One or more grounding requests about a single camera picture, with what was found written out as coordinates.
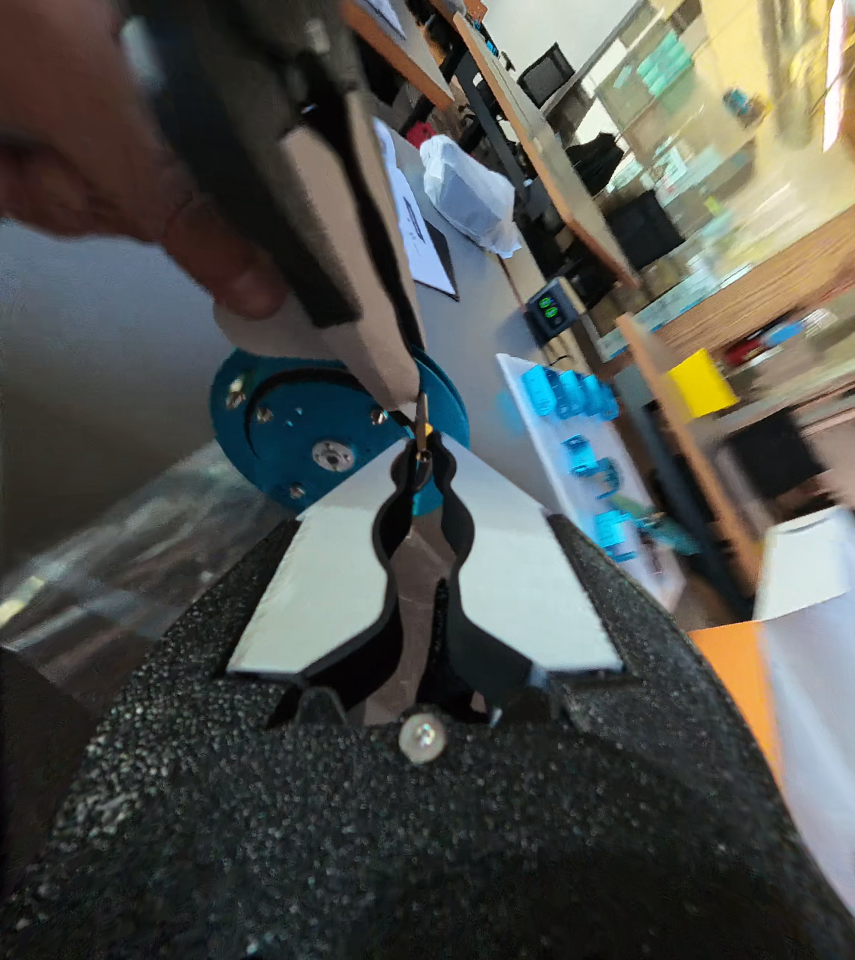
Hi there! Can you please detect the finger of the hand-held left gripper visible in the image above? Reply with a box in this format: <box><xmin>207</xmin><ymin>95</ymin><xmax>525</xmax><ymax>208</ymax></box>
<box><xmin>321</xmin><ymin>88</ymin><xmax>429</xmax><ymax>414</ymax></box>

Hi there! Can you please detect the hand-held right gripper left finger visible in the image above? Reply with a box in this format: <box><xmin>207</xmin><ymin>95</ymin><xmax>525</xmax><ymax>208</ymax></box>
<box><xmin>226</xmin><ymin>438</ymin><xmax>417</xmax><ymax>729</ymax></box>

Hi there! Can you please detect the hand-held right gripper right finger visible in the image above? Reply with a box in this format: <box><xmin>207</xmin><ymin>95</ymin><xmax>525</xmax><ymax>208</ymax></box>
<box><xmin>427</xmin><ymin>433</ymin><xmax>625</xmax><ymax>727</ymax></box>

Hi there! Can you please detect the brass hex standoff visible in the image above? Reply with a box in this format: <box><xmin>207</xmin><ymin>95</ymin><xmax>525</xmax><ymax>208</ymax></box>
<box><xmin>412</xmin><ymin>393</ymin><xmax>435</xmax><ymax>470</ymax></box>

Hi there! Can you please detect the blue metal turntable disc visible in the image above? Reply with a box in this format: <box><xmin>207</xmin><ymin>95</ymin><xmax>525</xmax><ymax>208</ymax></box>
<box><xmin>208</xmin><ymin>345</ymin><xmax>471</xmax><ymax>519</ymax></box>

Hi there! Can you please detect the wood-edged neighbour desk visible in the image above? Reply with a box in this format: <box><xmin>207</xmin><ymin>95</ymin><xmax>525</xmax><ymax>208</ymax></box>
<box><xmin>341</xmin><ymin>0</ymin><xmax>459</xmax><ymax>112</ymax></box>

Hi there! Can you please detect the grey desk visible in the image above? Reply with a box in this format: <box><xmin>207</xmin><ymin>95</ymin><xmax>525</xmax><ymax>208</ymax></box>
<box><xmin>0</xmin><ymin>105</ymin><xmax>699</xmax><ymax>721</ymax></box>

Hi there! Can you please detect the long wood-edged desk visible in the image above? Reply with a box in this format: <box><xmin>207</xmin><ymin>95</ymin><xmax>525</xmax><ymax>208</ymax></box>
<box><xmin>453</xmin><ymin>11</ymin><xmax>640</xmax><ymax>292</ymax></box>

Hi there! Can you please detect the person's left hand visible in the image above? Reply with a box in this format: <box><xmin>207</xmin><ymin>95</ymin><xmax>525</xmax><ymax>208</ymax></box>
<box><xmin>0</xmin><ymin>0</ymin><xmax>290</xmax><ymax>320</ymax></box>

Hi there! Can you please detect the black clipboard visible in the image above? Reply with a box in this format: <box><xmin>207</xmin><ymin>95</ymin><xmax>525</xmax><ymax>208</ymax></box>
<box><xmin>423</xmin><ymin>217</ymin><xmax>462</xmax><ymax>303</ymax></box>

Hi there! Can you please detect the printed instruction sheet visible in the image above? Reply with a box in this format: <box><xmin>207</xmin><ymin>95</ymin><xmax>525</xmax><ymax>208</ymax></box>
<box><xmin>371</xmin><ymin>116</ymin><xmax>459</xmax><ymax>297</ymax></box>

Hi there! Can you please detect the white foam tray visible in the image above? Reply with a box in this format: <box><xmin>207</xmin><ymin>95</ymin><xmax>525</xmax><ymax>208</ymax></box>
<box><xmin>495</xmin><ymin>352</ymin><xmax>687</xmax><ymax>612</ymax></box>

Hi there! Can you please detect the teal metal part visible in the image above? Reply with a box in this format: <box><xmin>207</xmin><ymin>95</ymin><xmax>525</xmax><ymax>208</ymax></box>
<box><xmin>611</xmin><ymin>493</ymin><xmax>702</xmax><ymax>558</ymax></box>

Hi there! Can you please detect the black device with green display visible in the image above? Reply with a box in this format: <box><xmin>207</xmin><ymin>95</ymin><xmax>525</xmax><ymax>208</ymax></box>
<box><xmin>523</xmin><ymin>277</ymin><xmax>586</xmax><ymax>348</ymax></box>

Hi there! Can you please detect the white plastic wrapped box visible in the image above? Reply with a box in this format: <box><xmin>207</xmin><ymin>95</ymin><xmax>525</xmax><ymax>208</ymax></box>
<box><xmin>418</xmin><ymin>135</ymin><xmax>522</xmax><ymax>260</ymax></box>

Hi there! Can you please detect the large clear plastic bag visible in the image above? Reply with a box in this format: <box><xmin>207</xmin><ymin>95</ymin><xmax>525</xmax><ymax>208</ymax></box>
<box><xmin>0</xmin><ymin>441</ymin><xmax>459</xmax><ymax>729</ymax></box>

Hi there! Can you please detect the white paper sheet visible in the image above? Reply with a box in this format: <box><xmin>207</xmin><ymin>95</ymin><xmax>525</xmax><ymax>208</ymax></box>
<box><xmin>363</xmin><ymin>0</ymin><xmax>408</xmax><ymax>39</ymax></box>

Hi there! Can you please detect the yellow box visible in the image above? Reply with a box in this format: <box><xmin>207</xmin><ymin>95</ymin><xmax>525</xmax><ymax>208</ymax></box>
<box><xmin>667</xmin><ymin>348</ymin><xmax>740</xmax><ymax>417</ymax></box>

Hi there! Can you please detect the black background office chair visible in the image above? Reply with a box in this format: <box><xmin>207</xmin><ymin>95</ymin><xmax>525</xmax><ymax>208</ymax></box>
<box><xmin>517</xmin><ymin>43</ymin><xmax>577</xmax><ymax>108</ymax></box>

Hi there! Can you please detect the orange and white cardboard box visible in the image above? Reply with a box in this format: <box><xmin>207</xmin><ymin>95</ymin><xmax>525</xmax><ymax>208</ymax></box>
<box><xmin>688</xmin><ymin>506</ymin><xmax>855</xmax><ymax>960</ymax></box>

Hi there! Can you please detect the blue metal U bracket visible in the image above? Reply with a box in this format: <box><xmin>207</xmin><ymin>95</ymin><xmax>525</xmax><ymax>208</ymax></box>
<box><xmin>583</xmin><ymin>375</ymin><xmax>621</xmax><ymax>423</ymax></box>
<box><xmin>591</xmin><ymin>508</ymin><xmax>642</xmax><ymax>565</ymax></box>
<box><xmin>521</xmin><ymin>365</ymin><xmax>558</xmax><ymax>418</ymax></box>
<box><xmin>553</xmin><ymin>369</ymin><xmax>588</xmax><ymax>420</ymax></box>

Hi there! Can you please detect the blue metal L bracket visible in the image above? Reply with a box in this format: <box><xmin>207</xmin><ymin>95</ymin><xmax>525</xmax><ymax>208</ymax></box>
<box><xmin>561</xmin><ymin>433</ymin><xmax>624</xmax><ymax>500</ymax></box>

